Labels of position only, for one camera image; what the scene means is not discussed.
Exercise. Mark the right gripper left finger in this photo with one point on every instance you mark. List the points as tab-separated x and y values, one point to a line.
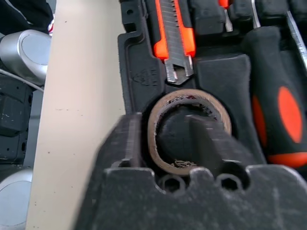
124	139

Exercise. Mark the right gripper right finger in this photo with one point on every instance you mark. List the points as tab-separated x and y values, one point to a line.
216	143

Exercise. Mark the black electrical tape roll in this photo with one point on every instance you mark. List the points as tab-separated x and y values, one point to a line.
192	93

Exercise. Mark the orange black utility knife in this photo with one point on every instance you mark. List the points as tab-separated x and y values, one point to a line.
176	36

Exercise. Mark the orange voltage tester pen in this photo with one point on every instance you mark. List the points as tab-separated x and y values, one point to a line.
229	21

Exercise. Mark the black tool case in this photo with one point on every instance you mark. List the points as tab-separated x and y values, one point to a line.
216	72

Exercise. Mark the black ribbed base block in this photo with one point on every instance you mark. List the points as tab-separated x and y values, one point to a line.
14	115

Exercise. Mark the silver rounded robot part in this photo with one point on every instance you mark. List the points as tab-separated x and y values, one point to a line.
28	52
12	198

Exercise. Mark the red white shoe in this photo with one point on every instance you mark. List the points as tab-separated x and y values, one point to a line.
51	27

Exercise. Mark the black fabric garment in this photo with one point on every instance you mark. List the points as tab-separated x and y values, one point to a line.
19	12

